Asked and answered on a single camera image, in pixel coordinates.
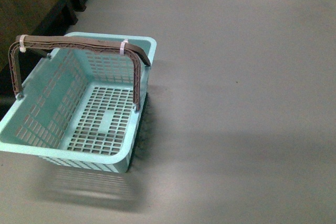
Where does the light blue plastic basket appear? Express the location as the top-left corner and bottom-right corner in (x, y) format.
(1, 33), (156, 173)

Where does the brown plastic basket handle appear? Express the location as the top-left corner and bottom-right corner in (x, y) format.
(8, 35), (151, 111)

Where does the white zip tie right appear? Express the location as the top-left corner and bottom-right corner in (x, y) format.
(119, 39), (129, 56)

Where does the white zip tie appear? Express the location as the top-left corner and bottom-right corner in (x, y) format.
(19, 35), (26, 53)
(119, 39), (129, 56)

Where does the white zip tie left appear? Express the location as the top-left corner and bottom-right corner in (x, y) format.
(19, 35), (26, 53)

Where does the dark wooden furniture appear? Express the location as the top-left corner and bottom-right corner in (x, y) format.
(1, 0), (86, 116)

